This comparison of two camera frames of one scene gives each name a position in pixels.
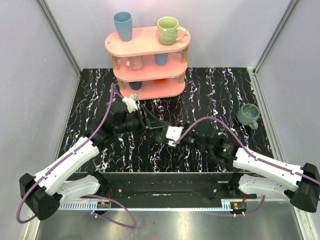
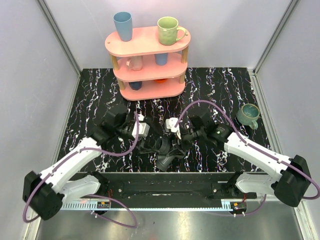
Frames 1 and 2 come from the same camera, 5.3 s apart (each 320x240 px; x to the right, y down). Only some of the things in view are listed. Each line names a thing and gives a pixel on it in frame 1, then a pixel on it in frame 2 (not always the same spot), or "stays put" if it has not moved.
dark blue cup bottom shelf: [135, 85] stays put
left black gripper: [144, 117] → [141, 144]
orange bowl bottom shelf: [161, 81] stays put
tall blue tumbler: [123, 20] stays put
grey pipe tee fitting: [161, 136] → [162, 161]
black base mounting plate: [171, 186] stays put
